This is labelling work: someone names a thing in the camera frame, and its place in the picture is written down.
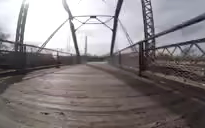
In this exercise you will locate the tall chimney pole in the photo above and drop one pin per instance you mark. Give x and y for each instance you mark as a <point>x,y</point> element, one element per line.
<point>86,45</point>

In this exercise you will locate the wooden plank bridge deck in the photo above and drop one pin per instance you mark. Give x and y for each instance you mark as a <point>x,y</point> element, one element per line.
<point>83,96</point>

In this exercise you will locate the metal mesh railing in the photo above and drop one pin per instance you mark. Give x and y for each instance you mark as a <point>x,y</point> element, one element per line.
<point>30,56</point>
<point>176,60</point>

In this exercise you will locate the steel bridge truss frame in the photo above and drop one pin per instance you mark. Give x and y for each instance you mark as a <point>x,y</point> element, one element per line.
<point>115,26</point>

